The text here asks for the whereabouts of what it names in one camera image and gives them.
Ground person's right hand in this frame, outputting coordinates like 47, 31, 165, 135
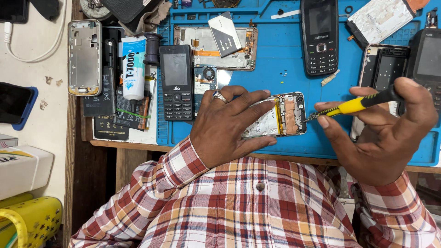
314, 77, 439, 187

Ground black phone back housing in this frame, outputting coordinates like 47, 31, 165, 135
350, 43, 411, 142

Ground small white box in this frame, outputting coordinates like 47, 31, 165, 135
0, 133, 19, 149

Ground black battery with green band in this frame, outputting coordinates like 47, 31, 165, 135
113, 76, 152, 132

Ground small beige plastic piece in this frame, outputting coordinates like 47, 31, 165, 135
321, 69, 341, 87

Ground white charging cable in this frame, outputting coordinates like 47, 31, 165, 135
3, 0, 68, 63

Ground plaid shirt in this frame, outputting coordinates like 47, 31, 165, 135
138, 156, 366, 248

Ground round grey metal dish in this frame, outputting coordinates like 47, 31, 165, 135
79, 0, 113, 21

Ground white cardboard box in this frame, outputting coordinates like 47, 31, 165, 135
0, 145, 55, 201

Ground phone chassis with orange flex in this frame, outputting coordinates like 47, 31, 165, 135
173, 26, 258, 71

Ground long black phone battery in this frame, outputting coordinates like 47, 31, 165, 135
83, 65, 116, 118

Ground black battery white print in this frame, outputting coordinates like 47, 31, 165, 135
93, 115, 130, 141

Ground black phone in blue case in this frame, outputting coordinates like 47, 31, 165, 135
0, 82, 39, 131

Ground beige cloth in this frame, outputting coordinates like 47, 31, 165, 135
118, 0, 173, 37

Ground white glue tube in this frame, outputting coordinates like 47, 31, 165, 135
121, 36, 147, 113

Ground silver finger ring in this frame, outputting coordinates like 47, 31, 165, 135
212, 90, 228, 104

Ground clear plastic film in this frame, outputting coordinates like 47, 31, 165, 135
216, 70, 234, 90

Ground person's left hand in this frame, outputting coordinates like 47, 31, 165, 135
189, 85, 278, 169

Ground yellow star-cut container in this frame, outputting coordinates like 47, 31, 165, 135
0, 194, 63, 248

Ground black pouch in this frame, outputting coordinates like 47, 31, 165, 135
29, 0, 61, 21

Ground black keypad phone grey screen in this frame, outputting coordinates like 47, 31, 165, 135
159, 45, 194, 121

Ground smartphone with silver battery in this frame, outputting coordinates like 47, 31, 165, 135
241, 92, 307, 139

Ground blue repair mat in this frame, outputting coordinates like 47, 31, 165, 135
157, 0, 441, 167

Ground black grey phone battery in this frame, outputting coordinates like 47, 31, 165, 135
208, 11, 243, 58

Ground matte black keypad phone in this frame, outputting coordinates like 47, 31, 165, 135
398, 28, 441, 116

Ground dark thread spool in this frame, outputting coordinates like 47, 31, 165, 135
143, 33, 163, 66

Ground silver black large battery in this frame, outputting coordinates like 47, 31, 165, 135
346, 0, 430, 50

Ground blue circuit board with camera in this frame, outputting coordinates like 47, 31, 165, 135
193, 66, 218, 115

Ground white plastic strip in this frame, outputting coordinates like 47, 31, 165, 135
270, 9, 302, 20

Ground metal tweezers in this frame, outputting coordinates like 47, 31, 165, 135
144, 72, 158, 130

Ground silver phone frame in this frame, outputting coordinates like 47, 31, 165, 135
68, 20, 103, 96

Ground glossy black keypad phone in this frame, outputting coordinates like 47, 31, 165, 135
301, 0, 339, 76

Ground yellow black screwdriver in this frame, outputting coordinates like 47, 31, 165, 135
303, 85, 404, 123

